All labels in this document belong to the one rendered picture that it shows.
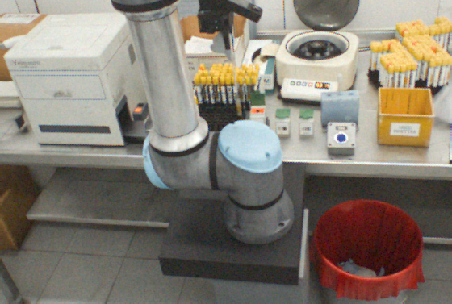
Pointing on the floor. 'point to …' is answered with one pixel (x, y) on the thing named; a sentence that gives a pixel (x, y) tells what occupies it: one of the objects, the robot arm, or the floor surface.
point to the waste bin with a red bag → (367, 252)
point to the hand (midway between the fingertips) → (232, 56)
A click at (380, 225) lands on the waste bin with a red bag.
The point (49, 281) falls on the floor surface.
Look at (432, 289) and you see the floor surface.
